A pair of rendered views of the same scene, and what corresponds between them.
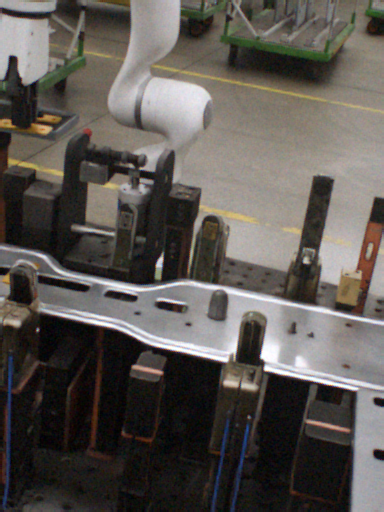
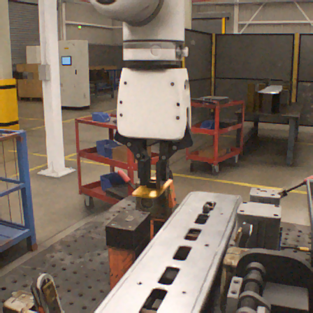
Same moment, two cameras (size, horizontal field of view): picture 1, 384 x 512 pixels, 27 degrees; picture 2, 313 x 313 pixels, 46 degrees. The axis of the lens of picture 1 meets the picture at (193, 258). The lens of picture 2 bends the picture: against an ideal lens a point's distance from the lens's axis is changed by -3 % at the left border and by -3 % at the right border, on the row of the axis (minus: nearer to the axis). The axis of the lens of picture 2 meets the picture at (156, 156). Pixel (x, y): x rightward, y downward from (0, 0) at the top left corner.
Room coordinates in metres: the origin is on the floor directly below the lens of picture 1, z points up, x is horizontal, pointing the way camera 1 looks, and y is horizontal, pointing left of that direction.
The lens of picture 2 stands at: (1.33, -0.23, 1.44)
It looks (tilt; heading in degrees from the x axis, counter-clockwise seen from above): 15 degrees down; 101
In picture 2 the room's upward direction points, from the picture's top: straight up
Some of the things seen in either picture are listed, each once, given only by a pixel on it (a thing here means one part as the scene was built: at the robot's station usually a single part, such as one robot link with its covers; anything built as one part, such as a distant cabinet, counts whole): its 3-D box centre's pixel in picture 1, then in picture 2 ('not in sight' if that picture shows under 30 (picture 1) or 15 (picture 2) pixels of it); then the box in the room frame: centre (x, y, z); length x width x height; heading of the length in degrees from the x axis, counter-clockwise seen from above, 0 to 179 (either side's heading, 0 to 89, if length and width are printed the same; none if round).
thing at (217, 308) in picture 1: (218, 306); not in sight; (1.15, -0.05, 1.02); 0.03 x 0.03 x 0.07
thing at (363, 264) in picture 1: (351, 324); not in sight; (1.27, -0.30, 0.95); 0.03 x 0.01 x 0.50; 82
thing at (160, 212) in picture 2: not in sight; (153, 231); (1.10, 0.89, 0.88); 0.15 x 0.11 x 0.36; 172
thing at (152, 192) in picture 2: (24, 124); (153, 184); (1.23, 0.29, 1.26); 0.08 x 0.04 x 0.01; 83
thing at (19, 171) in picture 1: (17, 262); not in sight; (1.43, 0.35, 0.90); 0.05 x 0.05 x 0.40; 82
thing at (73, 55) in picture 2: not in sight; (72, 67); (-3.25, 10.23, 1.22); 0.80 x 0.54 x 2.45; 166
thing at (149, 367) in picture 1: (141, 445); not in sight; (0.99, 0.04, 0.84); 0.11 x 0.08 x 0.29; 172
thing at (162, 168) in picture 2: (30, 100); (169, 164); (1.25, 0.29, 1.29); 0.03 x 0.03 x 0.07; 83
